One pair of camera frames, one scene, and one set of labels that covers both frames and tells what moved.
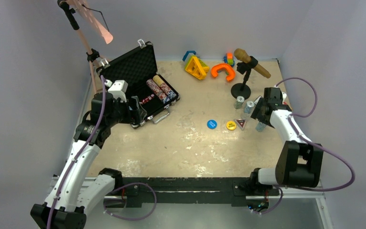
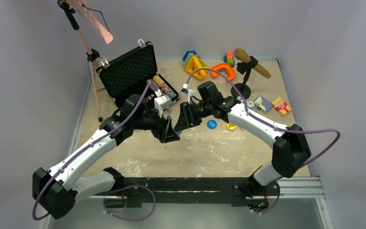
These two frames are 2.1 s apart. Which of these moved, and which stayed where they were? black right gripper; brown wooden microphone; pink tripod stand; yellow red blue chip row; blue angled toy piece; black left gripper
Moved: black left gripper; black right gripper
Stayed: pink tripod stand; blue angled toy piece; yellow red blue chip row; brown wooden microphone
